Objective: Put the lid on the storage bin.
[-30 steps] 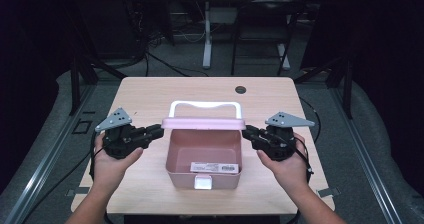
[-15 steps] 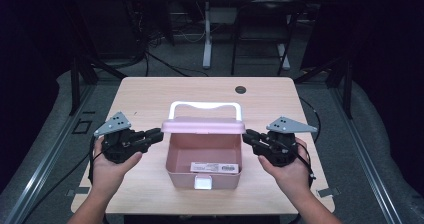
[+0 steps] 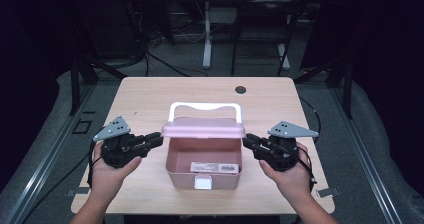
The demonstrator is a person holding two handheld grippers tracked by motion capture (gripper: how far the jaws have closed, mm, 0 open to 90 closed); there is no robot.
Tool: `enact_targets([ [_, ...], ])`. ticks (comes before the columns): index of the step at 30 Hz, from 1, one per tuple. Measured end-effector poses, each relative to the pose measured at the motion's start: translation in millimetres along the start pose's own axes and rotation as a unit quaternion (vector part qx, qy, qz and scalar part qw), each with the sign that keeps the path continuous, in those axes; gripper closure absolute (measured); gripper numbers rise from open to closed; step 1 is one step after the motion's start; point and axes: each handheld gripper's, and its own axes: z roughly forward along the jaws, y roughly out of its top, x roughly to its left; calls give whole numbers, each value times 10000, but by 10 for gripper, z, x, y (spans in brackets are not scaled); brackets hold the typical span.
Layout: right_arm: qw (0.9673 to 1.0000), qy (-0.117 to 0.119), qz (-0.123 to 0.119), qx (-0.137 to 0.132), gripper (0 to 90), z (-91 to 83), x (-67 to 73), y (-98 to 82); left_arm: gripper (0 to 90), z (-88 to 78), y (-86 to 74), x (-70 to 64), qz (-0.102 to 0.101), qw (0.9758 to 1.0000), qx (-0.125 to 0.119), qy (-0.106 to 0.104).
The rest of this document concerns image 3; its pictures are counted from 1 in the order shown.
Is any left hand-held gripper black cable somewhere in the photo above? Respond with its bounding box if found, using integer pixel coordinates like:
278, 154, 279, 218
87, 140, 101, 188

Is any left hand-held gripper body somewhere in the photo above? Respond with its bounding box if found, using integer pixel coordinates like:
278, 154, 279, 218
92, 116, 149, 169

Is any pink storage box white handle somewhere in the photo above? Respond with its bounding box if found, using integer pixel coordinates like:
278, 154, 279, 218
161, 101, 247, 191

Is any black cable behind table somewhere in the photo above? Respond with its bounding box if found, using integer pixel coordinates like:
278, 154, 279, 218
144, 50, 209, 78

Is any right hand-held gripper black cable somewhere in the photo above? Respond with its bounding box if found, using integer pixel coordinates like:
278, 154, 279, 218
298, 153, 318, 192

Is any grey tape strip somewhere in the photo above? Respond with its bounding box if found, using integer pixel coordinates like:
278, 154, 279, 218
65, 187, 91, 198
316, 187, 342, 199

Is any long black floor cable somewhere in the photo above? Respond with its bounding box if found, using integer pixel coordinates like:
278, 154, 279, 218
19, 147, 96, 224

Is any white cable under desk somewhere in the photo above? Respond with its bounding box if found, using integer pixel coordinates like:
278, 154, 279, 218
173, 30, 206, 44

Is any white desk with white legs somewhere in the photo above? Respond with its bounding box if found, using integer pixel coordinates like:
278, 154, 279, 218
183, 0, 328, 71

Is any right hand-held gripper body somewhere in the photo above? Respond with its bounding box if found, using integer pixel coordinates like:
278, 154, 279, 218
253, 120, 320, 172

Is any person's left hand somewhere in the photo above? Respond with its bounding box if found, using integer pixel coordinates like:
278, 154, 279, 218
90, 142, 143, 200

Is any hand-held gripper black cable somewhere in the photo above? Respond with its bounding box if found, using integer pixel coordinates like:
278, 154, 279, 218
298, 153, 318, 192
87, 140, 101, 188

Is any black chair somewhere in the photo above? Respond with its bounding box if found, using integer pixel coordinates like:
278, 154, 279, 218
230, 0, 301, 77

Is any white and green carton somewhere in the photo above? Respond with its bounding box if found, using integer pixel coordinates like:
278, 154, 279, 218
189, 161, 240, 174

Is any black metal stand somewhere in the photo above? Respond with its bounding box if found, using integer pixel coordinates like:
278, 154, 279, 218
294, 55, 354, 120
68, 50, 128, 117

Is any person's right hand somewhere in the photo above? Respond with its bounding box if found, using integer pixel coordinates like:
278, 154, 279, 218
259, 143, 314, 205

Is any curved black floor cable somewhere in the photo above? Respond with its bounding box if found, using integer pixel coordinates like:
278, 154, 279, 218
299, 96, 323, 135

